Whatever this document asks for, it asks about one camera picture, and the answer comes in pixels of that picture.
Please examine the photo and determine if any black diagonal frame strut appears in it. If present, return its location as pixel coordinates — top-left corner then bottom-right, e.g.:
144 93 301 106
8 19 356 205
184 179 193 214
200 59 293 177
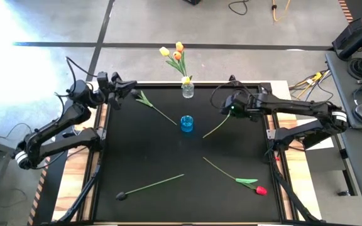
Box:
58 163 102 223
270 156 319 223

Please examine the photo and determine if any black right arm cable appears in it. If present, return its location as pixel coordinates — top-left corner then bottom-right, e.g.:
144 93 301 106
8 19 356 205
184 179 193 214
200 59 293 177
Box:
209 80 250 110

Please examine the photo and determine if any grey side desk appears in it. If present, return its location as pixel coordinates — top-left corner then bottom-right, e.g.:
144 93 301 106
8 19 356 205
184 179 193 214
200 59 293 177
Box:
324 50 362 129
337 127 362 205

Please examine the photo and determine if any red artificial tulip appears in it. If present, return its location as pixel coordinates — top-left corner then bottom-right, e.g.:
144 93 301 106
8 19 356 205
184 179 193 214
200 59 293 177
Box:
202 156 268 196
202 112 232 139

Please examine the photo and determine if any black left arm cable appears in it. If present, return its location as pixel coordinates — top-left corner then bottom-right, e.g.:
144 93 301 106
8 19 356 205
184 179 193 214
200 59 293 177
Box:
54 56 99 104

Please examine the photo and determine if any black floor cable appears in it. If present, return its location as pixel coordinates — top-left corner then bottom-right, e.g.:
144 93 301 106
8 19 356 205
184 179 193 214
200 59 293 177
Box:
228 0 250 16

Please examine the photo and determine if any black red case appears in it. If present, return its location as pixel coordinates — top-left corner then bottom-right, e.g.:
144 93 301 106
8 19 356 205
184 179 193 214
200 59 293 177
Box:
331 17 362 51

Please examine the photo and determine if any orange artificial tulip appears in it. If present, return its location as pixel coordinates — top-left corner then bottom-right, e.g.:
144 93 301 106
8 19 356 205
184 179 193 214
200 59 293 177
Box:
172 51 188 79
175 41 188 79

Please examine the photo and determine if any black artificial tulip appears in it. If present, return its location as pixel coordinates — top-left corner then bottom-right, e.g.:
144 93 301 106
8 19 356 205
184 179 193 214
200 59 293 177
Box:
115 173 185 202
130 89 178 126

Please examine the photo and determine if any thick black bar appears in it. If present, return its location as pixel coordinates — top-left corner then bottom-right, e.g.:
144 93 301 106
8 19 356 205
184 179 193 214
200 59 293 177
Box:
337 18 362 60

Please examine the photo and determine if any yellow floor cable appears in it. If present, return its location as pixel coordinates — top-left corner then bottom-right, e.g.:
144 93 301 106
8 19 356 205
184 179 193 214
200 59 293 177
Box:
289 70 331 100
271 0 292 22

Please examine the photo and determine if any blue textured glass vase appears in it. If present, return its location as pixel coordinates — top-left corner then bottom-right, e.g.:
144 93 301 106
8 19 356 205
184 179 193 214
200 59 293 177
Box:
180 115 195 133

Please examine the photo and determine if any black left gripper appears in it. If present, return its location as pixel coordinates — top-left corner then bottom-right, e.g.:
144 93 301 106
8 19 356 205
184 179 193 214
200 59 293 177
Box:
97 71 138 110

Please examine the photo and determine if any clear glass vase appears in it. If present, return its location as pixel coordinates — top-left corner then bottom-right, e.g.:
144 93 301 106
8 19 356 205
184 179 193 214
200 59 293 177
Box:
182 80 195 99

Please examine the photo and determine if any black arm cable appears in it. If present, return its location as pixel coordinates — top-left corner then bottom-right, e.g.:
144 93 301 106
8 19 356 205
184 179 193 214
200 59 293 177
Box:
209 80 250 110
54 56 99 104

